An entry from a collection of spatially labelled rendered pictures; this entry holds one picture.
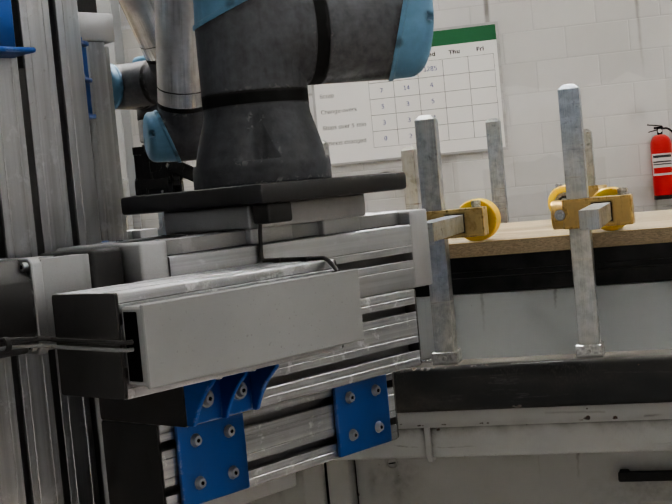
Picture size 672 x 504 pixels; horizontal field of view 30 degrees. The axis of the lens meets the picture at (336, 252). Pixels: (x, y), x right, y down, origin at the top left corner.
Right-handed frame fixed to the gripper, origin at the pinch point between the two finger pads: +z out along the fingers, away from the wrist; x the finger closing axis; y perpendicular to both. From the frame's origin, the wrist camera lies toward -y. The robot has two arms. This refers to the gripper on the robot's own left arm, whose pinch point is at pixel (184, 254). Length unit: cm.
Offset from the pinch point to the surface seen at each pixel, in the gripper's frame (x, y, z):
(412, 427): 2, -38, 35
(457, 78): -700, -172, -81
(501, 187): -97, -77, -6
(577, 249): 15, -67, 5
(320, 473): -25, -21, 47
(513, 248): -7, -61, 5
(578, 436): 12, -65, 37
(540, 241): -6, -65, 4
